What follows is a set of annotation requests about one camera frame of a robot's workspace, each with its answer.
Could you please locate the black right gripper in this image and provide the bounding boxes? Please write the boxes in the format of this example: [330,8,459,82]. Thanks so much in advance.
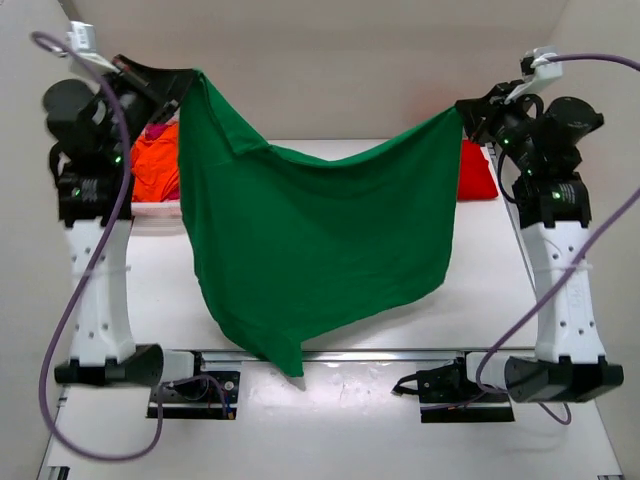
[456,82,542,172]

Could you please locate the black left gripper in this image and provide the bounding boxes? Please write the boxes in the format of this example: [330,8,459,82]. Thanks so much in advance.
[110,38,204,139]

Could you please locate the green t shirt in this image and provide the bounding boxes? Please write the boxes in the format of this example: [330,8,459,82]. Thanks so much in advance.
[178,73,462,377]

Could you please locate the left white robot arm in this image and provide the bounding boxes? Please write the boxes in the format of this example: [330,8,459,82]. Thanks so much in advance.
[42,55,209,398]

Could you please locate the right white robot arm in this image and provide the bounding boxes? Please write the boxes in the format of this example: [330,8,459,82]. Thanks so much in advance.
[448,82,624,403]

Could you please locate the magenta t shirt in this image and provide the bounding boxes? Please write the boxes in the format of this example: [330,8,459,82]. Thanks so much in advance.
[144,123,171,141]

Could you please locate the folded red t shirt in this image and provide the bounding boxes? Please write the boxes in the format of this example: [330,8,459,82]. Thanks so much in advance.
[457,139,498,202]

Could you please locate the orange t shirt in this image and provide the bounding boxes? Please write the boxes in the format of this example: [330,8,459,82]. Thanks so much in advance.
[131,122,180,202]

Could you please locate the white plastic basket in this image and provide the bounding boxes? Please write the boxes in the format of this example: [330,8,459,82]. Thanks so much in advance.
[131,200,184,237]

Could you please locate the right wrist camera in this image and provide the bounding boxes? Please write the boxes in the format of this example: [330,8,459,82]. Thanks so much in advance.
[520,46,563,94]

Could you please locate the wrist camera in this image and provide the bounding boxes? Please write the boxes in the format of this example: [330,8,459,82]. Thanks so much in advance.
[67,21,116,74]
[520,46,563,94]

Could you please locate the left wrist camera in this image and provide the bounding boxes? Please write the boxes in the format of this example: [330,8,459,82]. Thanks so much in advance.
[67,21,116,74]

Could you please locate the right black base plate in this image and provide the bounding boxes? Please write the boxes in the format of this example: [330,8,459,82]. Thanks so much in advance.
[392,357,515,424]

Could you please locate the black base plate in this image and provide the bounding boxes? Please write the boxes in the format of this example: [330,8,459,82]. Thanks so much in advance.
[392,357,515,424]
[146,351,242,421]

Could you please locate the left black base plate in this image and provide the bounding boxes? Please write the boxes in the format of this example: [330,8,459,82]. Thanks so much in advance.
[146,351,242,421]

